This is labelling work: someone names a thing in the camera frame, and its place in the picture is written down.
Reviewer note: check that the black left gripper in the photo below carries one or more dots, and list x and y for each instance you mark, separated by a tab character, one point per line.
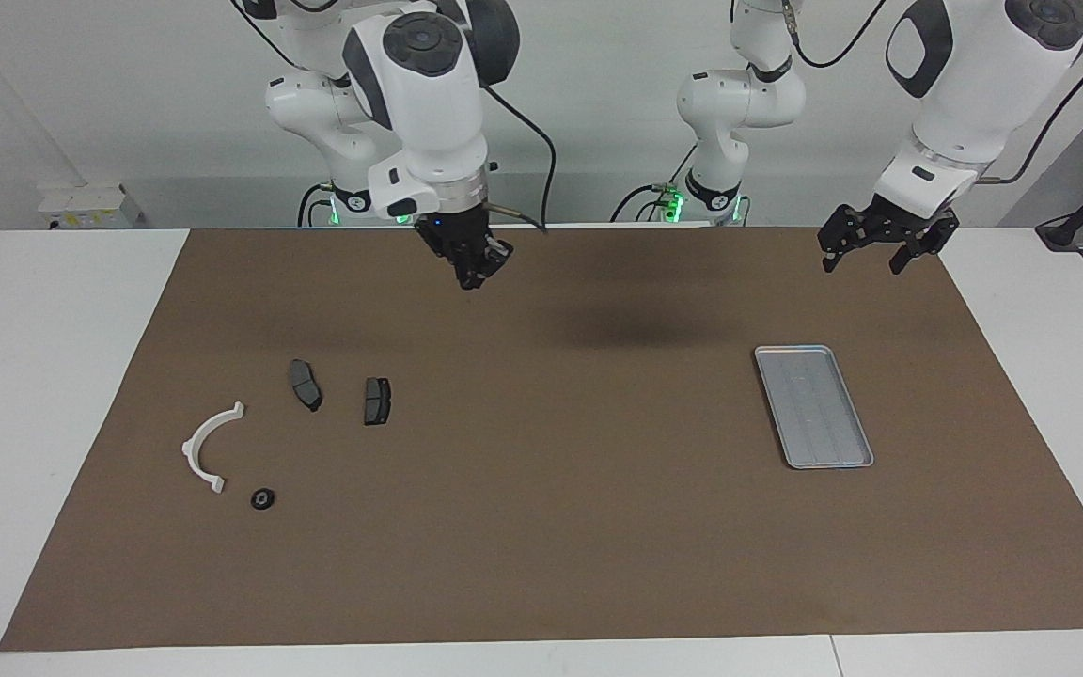
880	226

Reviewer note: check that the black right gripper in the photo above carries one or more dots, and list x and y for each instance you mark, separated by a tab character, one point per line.
462	240

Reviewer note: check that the large black bearing gear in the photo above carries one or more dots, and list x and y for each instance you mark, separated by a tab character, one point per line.
263	498

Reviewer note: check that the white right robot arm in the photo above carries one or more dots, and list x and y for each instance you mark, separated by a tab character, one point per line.
429	94

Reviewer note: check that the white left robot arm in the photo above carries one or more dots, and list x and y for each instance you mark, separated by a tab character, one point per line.
965	85

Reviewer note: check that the silver metal tray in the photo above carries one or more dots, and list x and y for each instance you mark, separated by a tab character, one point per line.
814	406

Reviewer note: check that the rectangular dark grey brake pad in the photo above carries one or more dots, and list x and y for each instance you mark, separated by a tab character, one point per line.
378	401

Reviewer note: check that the elongated dark grey brake pad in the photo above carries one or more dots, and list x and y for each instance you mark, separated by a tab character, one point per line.
306	384

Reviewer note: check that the brown table mat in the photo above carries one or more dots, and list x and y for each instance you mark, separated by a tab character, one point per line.
551	527

